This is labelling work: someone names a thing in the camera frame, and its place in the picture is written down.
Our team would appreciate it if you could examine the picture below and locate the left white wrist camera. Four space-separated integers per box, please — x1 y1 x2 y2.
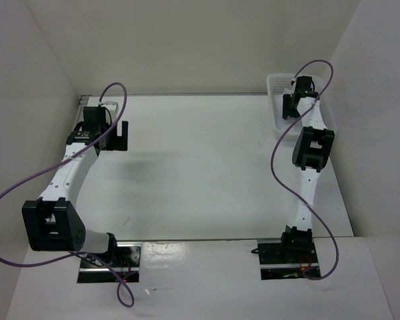
98 101 119 117

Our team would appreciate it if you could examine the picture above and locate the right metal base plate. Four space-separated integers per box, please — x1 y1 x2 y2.
251 239 321 280

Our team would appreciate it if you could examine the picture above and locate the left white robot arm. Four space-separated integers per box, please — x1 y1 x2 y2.
22 102 129 267

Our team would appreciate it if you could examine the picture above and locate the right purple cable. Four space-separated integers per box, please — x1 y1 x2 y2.
270 59 341 282

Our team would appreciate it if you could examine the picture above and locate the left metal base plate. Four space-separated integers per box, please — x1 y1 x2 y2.
77 241 142 284

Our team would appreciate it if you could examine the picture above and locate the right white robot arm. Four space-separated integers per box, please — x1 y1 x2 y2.
278 76 335 263

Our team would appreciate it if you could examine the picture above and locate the white perforated plastic basket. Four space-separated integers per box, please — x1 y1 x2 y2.
266 73 337 139

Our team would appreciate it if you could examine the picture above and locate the metal base plate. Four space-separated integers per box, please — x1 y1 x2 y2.
77 241 142 284
251 239 321 280

